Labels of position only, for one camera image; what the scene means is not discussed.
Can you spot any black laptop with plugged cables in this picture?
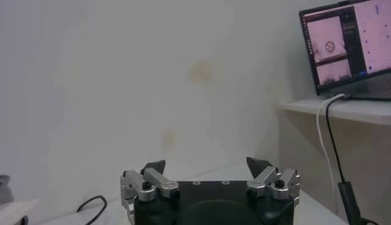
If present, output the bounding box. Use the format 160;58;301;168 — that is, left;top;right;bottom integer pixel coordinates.
298;0;391;101

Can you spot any white laptop cable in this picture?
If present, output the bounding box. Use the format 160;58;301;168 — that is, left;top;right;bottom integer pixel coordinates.
315;93;348;196

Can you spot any black laptop cable with adapter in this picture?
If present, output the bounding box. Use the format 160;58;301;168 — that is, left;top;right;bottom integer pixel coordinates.
325;94;381;225

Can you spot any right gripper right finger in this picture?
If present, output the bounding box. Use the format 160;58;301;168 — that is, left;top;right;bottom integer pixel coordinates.
246;156;302;205

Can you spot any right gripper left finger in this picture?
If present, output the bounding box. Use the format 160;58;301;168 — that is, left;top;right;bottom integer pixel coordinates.
119;159;181;215

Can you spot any black cooker power cable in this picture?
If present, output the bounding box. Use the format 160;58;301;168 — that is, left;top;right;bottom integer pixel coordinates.
75;194;108;225

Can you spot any perforated steel steamer basket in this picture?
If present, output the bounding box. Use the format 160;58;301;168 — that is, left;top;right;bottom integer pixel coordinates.
0;174;15;204

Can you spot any white side desk with label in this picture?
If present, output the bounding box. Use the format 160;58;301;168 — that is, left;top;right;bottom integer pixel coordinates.
276;97;391;225

